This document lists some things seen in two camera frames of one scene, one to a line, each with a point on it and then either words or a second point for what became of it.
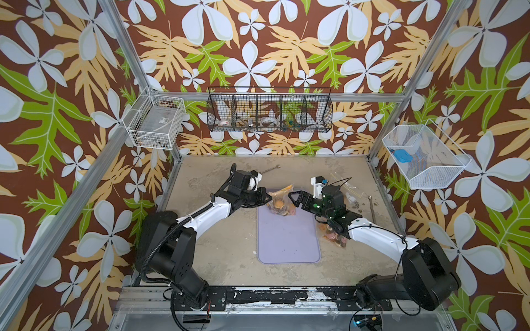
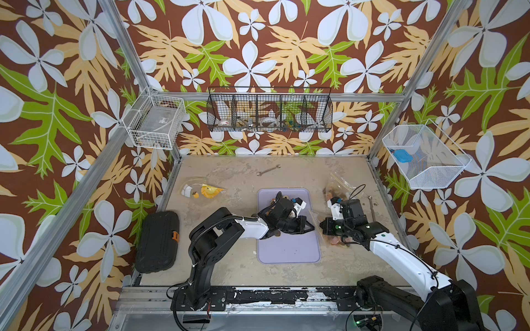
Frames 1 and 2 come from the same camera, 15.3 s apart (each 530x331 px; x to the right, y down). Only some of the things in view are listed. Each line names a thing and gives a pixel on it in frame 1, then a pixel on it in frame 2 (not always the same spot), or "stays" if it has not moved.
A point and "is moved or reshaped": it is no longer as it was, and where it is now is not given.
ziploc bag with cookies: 281,203 is moved or reshaped
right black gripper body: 317,207 → 338,227
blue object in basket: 402,156 stays
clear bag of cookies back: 352,193 stays
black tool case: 152,232 stays
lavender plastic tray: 290,238 stays
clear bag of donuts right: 331,236 stays
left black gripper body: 250,198 → 290,224
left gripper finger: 261,192 → 305,224
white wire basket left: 152,121 stays
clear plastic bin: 424,157 stays
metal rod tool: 370,199 stays
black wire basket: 302,109 stays
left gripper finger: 262,203 → 308,227
